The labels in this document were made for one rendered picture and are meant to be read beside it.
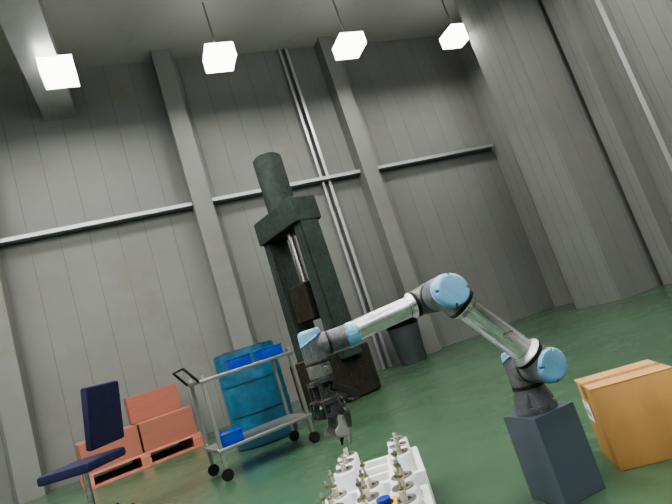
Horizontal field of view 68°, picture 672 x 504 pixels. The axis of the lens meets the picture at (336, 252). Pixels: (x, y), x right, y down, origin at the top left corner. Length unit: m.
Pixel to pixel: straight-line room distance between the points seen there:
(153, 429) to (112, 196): 3.76
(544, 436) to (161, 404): 5.88
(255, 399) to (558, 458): 3.57
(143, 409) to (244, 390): 2.37
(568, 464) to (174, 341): 6.76
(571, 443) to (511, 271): 8.54
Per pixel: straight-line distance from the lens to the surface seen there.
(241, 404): 5.14
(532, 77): 8.89
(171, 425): 6.81
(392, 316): 1.77
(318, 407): 1.57
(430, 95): 11.01
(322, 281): 6.06
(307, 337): 1.56
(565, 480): 2.01
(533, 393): 1.97
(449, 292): 1.68
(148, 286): 8.22
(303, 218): 6.22
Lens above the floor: 0.77
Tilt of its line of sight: 9 degrees up
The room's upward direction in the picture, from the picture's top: 18 degrees counter-clockwise
